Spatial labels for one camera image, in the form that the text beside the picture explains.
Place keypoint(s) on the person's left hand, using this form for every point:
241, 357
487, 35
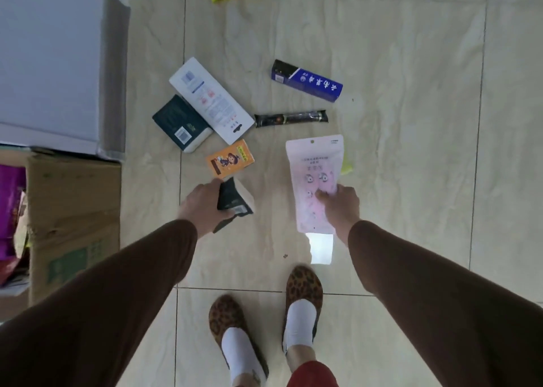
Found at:
201, 208

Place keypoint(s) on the person's right hand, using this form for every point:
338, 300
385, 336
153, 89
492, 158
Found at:
343, 212

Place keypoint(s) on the person's right thumb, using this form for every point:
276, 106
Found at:
325, 195

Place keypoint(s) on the person's left thumb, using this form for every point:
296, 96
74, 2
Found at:
224, 216

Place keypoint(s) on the dark green tissue pack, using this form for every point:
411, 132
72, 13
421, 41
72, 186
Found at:
235, 198
180, 121

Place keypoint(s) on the pink printed pouch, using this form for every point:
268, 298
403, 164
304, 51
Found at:
314, 170

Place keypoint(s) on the person's right forearm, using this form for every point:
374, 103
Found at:
441, 314

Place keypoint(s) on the person's left forearm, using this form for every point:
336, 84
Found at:
97, 310

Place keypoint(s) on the yellow-green packet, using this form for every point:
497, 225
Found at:
346, 167

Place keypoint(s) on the small orange cartoon box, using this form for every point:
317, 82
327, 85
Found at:
230, 159

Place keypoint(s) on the slim black snack packet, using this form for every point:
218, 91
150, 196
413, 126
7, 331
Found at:
292, 118

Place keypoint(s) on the leopard print slipper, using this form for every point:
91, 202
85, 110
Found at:
227, 314
303, 285

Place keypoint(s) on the blue toothpaste box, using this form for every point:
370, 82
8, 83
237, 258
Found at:
307, 81

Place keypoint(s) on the long white product box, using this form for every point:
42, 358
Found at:
210, 100

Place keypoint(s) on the white sock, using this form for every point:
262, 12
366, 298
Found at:
300, 321
242, 352

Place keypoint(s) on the brown cardboard box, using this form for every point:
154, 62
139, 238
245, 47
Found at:
72, 225

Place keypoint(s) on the red trouser leg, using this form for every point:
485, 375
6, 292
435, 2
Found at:
312, 375

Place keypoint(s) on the purple plastic bag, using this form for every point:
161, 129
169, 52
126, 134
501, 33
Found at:
9, 204

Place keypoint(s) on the white cabinet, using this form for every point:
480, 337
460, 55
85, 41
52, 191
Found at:
55, 60

